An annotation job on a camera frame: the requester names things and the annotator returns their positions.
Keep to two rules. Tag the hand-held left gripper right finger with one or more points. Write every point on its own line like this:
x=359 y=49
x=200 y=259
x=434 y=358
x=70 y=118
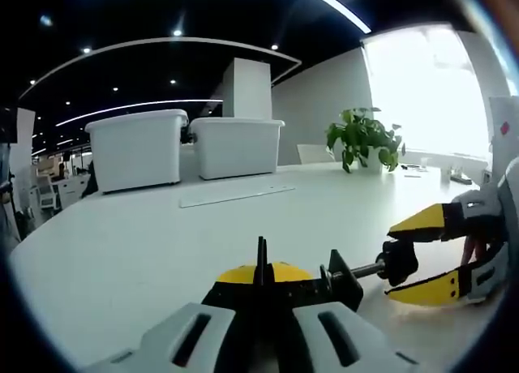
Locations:
x=357 y=344

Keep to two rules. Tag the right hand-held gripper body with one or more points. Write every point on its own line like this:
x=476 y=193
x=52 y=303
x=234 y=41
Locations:
x=511 y=202

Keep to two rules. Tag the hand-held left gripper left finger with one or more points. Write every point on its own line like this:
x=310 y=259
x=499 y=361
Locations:
x=170 y=340

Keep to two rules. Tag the black case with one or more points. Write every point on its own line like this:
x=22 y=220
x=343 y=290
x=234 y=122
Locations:
x=342 y=285

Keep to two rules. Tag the flat black desk item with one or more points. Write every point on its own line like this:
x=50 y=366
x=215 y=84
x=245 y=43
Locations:
x=462 y=180

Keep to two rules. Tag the white desk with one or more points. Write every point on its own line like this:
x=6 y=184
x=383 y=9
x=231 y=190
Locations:
x=162 y=247

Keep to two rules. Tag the person's right hand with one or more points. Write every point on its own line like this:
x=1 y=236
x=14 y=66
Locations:
x=474 y=249

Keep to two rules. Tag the small clear glass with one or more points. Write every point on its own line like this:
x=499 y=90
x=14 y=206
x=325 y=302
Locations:
x=424 y=163

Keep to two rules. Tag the whiteboard on stand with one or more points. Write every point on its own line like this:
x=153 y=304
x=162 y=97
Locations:
x=503 y=113

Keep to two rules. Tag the potted green plant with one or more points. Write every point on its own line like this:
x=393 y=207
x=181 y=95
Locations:
x=357 y=138

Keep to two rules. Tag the window with white blinds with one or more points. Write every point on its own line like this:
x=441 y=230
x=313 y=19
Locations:
x=425 y=97

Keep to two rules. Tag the long white flat strip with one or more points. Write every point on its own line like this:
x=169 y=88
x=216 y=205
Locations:
x=235 y=196

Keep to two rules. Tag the white plastic storage box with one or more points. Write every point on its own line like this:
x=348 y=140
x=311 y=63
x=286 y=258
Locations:
x=235 y=150
x=134 y=158

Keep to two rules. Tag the white office chair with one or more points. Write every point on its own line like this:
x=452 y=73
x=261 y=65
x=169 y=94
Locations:
x=46 y=194

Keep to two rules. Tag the white square column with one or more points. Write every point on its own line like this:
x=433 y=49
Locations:
x=247 y=89

